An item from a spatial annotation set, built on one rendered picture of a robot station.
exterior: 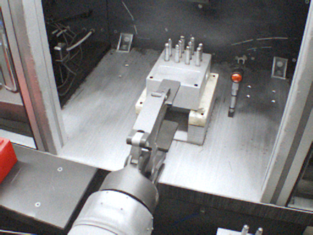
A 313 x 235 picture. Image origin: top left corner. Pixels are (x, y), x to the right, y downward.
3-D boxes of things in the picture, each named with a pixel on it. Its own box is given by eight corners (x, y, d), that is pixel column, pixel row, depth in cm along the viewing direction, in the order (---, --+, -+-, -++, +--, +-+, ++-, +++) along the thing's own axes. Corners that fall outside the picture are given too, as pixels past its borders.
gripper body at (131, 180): (151, 235, 44) (170, 184, 51) (150, 197, 39) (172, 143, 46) (99, 220, 46) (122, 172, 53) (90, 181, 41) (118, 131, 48)
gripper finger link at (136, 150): (126, 178, 46) (117, 166, 42) (137, 143, 48) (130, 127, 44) (143, 182, 46) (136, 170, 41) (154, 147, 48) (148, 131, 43)
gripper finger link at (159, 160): (151, 179, 47) (150, 188, 47) (171, 153, 57) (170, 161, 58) (125, 172, 48) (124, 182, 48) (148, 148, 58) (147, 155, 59)
